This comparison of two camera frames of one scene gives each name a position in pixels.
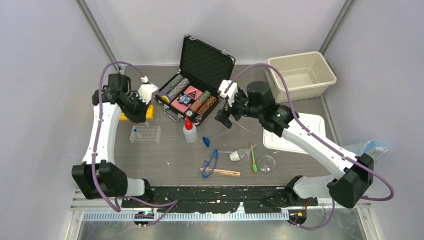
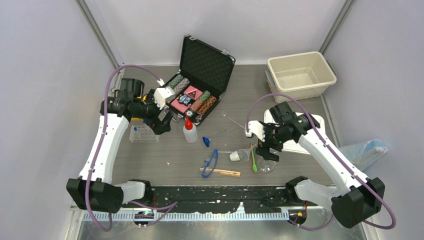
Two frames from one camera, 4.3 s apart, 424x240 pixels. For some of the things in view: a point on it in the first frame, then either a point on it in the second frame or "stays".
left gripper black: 140,117 to 159,126
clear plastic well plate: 145,134 stays
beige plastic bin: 309,75 stays
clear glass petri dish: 266,164 stays
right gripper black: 223,115 to 264,151
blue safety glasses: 215,151 stays
